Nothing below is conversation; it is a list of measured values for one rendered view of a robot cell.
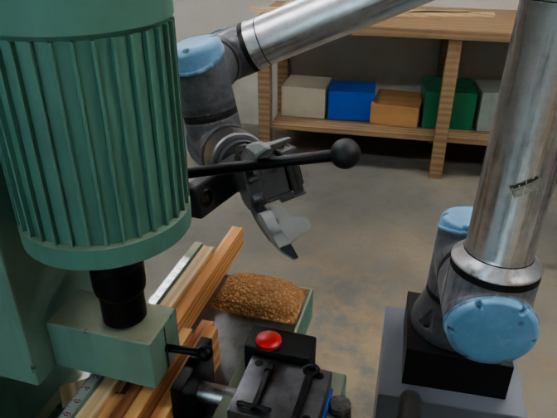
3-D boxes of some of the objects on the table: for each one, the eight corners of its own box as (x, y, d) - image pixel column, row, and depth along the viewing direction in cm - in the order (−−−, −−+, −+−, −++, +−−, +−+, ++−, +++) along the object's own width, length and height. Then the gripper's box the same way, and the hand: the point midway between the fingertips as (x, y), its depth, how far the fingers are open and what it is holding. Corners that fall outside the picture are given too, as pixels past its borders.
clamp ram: (234, 459, 66) (232, 404, 61) (176, 443, 68) (168, 389, 63) (259, 400, 73) (258, 347, 69) (205, 387, 75) (201, 335, 71)
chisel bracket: (157, 399, 68) (149, 345, 64) (55, 374, 71) (41, 322, 67) (184, 356, 74) (178, 304, 70) (89, 335, 77) (78, 284, 73)
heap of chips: (293, 325, 87) (294, 305, 85) (208, 308, 90) (207, 289, 88) (308, 289, 94) (308, 271, 92) (229, 275, 98) (228, 257, 96)
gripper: (254, 89, 84) (313, 112, 67) (284, 207, 92) (343, 255, 75) (200, 107, 81) (246, 136, 64) (235, 227, 90) (285, 280, 73)
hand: (278, 208), depth 69 cm, fingers open, 14 cm apart
